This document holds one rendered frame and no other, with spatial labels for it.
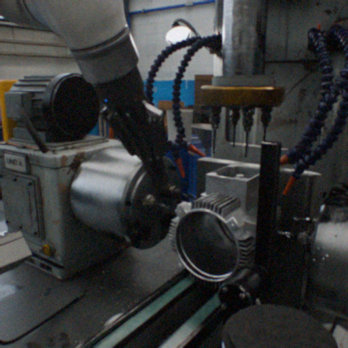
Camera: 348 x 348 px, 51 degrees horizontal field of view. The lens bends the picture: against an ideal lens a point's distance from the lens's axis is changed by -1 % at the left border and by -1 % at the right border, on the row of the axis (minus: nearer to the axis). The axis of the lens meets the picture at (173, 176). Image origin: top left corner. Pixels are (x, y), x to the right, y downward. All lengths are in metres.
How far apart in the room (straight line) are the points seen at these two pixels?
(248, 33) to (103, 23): 0.35
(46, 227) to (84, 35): 0.68
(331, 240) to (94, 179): 0.56
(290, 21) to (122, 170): 0.54
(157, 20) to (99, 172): 6.79
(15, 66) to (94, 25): 6.35
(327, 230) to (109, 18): 0.47
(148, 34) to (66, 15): 7.25
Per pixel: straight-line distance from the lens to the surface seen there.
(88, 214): 0.95
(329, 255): 0.66
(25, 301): 1.06
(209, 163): 0.96
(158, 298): 0.79
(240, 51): 0.78
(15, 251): 0.70
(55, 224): 1.06
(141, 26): 7.90
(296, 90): 0.98
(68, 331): 0.93
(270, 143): 0.62
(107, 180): 0.91
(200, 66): 6.94
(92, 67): 0.54
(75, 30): 0.52
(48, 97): 1.06
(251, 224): 0.75
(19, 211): 1.16
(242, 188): 0.79
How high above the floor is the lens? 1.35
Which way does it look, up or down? 15 degrees down
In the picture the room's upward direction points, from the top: straight up
